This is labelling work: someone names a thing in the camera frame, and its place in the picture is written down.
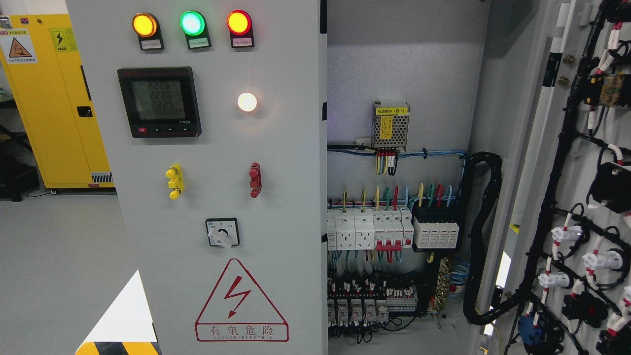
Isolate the black white surge protector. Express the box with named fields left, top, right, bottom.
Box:
left=412, top=205, right=460, bottom=252

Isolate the yellow terminal post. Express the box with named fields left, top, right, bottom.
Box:
left=165, top=163, right=185, bottom=200

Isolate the red indicator lamp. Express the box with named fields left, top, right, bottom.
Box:
left=227, top=9, right=252, bottom=36

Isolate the white indicator lamp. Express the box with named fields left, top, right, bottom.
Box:
left=237, top=92, right=258, bottom=112

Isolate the yellow safety cabinet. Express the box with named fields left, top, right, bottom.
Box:
left=1, top=14, right=113, bottom=189

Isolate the green indicator lamp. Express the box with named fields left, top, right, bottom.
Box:
left=179, top=10, right=206, bottom=36

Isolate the red terminal post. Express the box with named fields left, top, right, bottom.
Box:
left=248, top=162, right=262, bottom=198

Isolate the grey cabinet door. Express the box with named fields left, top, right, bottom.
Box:
left=468, top=0, right=631, bottom=355
left=66, top=0, right=327, bottom=355

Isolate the metal mesh power supply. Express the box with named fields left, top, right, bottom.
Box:
left=372, top=100, right=410, bottom=151

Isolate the brass ground terminal bar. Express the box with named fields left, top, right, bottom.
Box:
left=428, top=255, right=451, bottom=329

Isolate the white sockets and breakers row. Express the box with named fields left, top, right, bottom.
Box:
left=326, top=207, right=413, bottom=251

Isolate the black digital power meter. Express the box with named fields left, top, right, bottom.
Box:
left=117, top=67, right=202, bottom=139

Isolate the black right cable conduit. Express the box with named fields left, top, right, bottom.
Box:
left=462, top=151, right=523, bottom=326

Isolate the white rotary selector switch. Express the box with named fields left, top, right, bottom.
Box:
left=205, top=217, right=241, bottom=248

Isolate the red electric hazard sticker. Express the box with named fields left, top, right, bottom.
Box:
left=195, top=258, right=289, bottom=342

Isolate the relay and terminal row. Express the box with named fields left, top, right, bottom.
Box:
left=326, top=277, right=419, bottom=330

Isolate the yellow indicator lamp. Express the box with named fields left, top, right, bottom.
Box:
left=132, top=13, right=158, bottom=38

